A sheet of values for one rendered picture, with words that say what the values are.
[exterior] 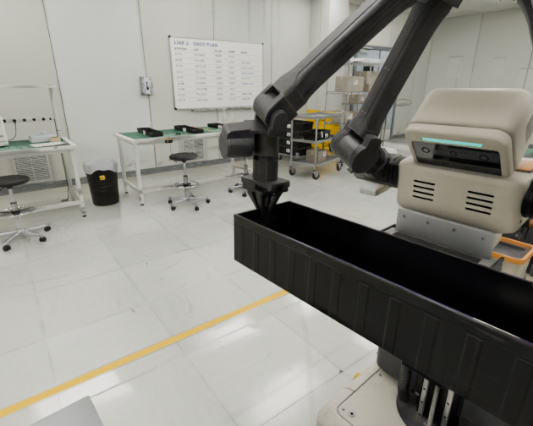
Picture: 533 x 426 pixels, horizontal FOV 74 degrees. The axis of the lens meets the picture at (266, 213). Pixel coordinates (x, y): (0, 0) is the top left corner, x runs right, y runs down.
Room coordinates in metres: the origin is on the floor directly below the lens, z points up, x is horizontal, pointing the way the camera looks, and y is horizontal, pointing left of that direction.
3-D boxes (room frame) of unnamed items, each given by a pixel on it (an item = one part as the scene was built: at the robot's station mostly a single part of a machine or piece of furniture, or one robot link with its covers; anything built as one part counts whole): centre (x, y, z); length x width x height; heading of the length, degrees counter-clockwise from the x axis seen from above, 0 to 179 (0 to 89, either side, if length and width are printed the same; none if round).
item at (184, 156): (4.06, 0.94, 0.31); 0.52 x 0.49 x 0.62; 127
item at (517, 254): (1.01, -0.70, 0.87); 0.23 x 0.15 x 0.11; 41
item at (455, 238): (0.75, -0.40, 0.99); 0.28 x 0.16 x 0.22; 41
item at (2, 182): (3.05, 2.33, 0.30); 0.51 x 0.50 x 0.60; 83
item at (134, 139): (4.84, 1.04, 0.40); 1.80 x 0.75 x 0.81; 127
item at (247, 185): (0.78, 0.01, 1.14); 0.07 x 0.07 x 0.09; 41
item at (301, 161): (5.74, -0.83, 0.50); 0.90 x 0.54 x 1.00; 141
